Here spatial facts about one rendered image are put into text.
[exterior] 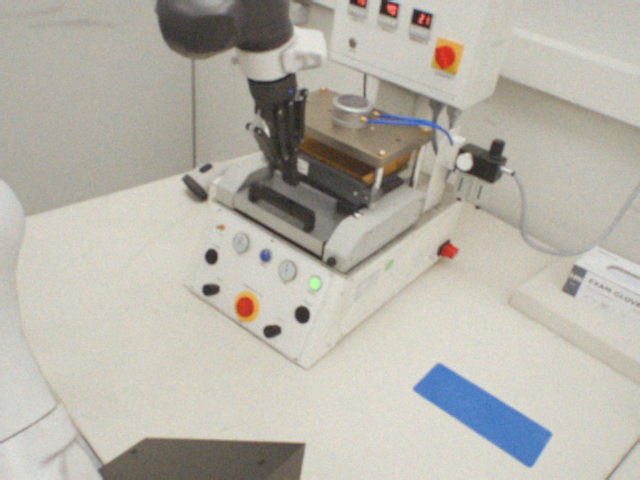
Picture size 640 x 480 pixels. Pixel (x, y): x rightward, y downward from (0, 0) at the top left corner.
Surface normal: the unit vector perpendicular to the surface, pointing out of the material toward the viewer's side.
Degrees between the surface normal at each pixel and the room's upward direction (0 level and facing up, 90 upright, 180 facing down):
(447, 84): 90
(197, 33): 101
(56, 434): 49
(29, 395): 58
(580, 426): 0
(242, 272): 65
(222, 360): 0
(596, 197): 90
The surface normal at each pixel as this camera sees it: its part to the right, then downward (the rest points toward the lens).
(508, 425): 0.11, -0.80
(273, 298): -0.51, 0.02
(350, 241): -0.32, -0.36
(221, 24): 0.28, 0.72
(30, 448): 0.60, -0.23
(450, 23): -0.62, 0.40
